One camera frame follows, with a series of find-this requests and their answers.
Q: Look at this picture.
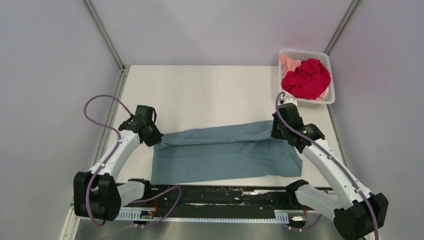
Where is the blue-grey t-shirt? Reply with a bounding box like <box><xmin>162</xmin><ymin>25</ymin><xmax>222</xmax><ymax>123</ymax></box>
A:
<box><xmin>151</xmin><ymin>120</ymin><xmax>303</xmax><ymax>185</ymax></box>

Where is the white plastic laundry basket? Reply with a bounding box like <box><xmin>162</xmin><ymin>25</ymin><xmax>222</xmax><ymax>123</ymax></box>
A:
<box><xmin>278</xmin><ymin>48</ymin><xmax>335</xmax><ymax>105</ymax></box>

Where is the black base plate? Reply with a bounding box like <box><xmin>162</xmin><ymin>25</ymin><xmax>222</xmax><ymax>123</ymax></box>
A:
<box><xmin>123</xmin><ymin>180</ymin><xmax>309</xmax><ymax>219</ymax></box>

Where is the aluminium frame rail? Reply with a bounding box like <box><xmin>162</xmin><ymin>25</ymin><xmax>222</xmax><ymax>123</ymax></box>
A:
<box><xmin>59</xmin><ymin>187</ymin><xmax>382</xmax><ymax>240</ymax></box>

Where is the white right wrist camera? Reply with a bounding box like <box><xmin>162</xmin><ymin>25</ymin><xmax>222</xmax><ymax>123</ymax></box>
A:
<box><xmin>280</xmin><ymin>97</ymin><xmax>298</xmax><ymax>107</ymax></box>

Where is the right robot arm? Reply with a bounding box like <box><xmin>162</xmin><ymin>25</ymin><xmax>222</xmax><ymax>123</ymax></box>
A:
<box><xmin>271</xmin><ymin>102</ymin><xmax>389</xmax><ymax>240</ymax></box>

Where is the red t-shirt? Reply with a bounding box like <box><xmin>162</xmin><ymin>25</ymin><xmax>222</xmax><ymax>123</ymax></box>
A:
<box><xmin>281</xmin><ymin>58</ymin><xmax>332</xmax><ymax>101</ymax></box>

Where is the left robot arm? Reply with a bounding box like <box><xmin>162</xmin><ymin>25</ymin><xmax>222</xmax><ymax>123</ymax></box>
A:
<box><xmin>73</xmin><ymin>105</ymin><xmax>163</xmax><ymax>222</ymax></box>

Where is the grey slotted cable duct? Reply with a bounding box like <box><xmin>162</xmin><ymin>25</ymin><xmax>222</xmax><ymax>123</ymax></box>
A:
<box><xmin>115</xmin><ymin>209</ymin><xmax>290</xmax><ymax>224</ymax></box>

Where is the pink t-shirt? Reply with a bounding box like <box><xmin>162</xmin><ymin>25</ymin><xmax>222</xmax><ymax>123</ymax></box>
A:
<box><xmin>279</xmin><ymin>53</ymin><xmax>329</xmax><ymax>102</ymax></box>

